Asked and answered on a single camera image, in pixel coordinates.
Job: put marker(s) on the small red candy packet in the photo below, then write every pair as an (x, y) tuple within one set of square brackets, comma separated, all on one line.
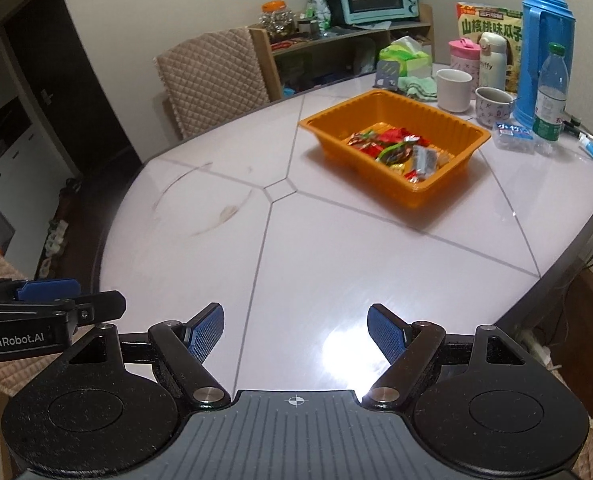
[(413, 176)]

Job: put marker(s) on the pink lid cup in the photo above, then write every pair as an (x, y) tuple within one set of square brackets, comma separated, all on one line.
[(465, 56)]

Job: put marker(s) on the red square snack packet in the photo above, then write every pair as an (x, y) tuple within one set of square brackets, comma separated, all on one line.
[(398, 135)]

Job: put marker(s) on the green tissue pack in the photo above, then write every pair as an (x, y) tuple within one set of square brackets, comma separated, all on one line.
[(414, 59)]

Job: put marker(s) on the white miffy flask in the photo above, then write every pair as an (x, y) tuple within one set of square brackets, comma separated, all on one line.
[(493, 61)]

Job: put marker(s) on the wooden shelf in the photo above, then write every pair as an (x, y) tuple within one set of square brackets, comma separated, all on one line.
[(300, 64)]

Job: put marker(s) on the green cloth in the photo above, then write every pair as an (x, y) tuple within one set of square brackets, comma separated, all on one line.
[(419, 89)]

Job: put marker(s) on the white mug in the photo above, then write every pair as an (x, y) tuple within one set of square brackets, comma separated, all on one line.
[(453, 90)]

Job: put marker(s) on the clear amber candy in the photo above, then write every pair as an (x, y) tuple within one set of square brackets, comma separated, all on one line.
[(443, 158)]

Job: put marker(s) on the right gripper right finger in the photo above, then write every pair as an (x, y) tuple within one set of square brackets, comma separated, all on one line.
[(410, 349)]

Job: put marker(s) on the large red jujube snack packet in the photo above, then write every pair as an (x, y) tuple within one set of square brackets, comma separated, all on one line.
[(366, 142)]

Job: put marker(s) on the sunflower seed bag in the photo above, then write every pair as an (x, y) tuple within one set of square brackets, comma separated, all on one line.
[(475, 18)]

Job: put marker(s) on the grey phone stand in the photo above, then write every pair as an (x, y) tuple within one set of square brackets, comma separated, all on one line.
[(387, 75)]

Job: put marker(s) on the patterned white cup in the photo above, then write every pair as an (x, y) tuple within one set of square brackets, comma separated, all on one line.
[(493, 105)]

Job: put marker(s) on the green cap water bottle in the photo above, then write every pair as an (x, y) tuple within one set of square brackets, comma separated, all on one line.
[(552, 93)]

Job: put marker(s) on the clear dark snack bar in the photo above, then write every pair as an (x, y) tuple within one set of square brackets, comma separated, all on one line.
[(425, 161)]

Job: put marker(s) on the beige quilted chair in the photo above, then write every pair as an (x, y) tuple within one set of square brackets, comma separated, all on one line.
[(212, 79)]

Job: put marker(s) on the orange lid glass jar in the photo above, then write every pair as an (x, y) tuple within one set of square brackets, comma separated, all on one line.
[(278, 20)]

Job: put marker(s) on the orange plastic tray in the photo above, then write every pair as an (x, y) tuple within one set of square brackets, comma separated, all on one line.
[(380, 110)]

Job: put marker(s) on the blue thermos jug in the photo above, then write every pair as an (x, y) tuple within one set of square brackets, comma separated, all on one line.
[(543, 22)]

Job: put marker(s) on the silver green snack bag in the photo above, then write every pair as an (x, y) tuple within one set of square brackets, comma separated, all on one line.
[(396, 154)]

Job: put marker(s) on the blue tissue packet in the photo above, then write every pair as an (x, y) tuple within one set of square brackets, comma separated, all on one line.
[(509, 137)]

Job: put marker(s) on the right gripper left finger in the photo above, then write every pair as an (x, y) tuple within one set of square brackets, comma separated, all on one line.
[(180, 350)]

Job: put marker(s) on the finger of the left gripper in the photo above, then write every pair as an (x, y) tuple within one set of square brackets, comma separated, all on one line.
[(80, 311), (42, 290)]

